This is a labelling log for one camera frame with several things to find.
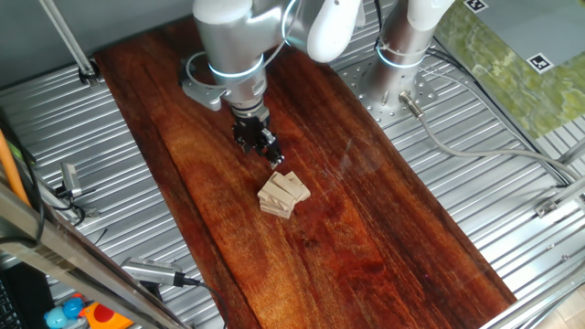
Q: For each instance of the wooden Jenga block tower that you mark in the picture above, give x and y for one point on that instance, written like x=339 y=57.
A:
x=283 y=194

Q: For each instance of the aluminium corner bracket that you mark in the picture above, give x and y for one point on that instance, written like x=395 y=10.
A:
x=546 y=208

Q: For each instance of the aluminium frame rail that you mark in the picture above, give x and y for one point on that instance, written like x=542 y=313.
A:
x=539 y=301

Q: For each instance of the grey calibration board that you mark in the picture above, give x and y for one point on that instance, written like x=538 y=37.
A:
x=539 y=23

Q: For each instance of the small grey camera on mount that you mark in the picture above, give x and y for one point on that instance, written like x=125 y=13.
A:
x=71 y=178

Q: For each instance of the brown wooden board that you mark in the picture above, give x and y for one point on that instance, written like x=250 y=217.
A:
x=365 y=228

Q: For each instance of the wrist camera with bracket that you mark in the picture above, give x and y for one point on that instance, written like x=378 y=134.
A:
x=203 y=95

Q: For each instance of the orange pole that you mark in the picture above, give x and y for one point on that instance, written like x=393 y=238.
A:
x=9 y=169

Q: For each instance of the metal frame bar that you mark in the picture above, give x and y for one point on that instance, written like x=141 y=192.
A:
x=68 y=256

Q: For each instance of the black keyboard device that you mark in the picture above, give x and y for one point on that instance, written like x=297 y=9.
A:
x=27 y=292

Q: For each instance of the orange emergency stop box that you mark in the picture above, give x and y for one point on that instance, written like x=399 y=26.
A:
x=103 y=315

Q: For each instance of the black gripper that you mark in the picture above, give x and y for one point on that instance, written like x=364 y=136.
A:
x=251 y=130

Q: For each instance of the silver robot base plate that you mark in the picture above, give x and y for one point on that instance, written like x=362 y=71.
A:
x=425 y=91

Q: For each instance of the blue plastic toy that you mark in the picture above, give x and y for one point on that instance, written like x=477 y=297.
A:
x=73 y=307

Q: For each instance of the white power strip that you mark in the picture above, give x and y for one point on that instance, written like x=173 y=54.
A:
x=363 y=13

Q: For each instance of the aluminium pole with clamp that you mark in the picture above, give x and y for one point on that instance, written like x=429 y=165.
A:
x=68 y=41

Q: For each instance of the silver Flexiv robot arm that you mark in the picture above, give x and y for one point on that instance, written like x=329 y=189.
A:
x=233 y=36

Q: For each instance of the small black white fiducial marker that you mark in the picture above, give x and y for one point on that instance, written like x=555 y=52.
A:
x=540 y=63
x=476 y=4

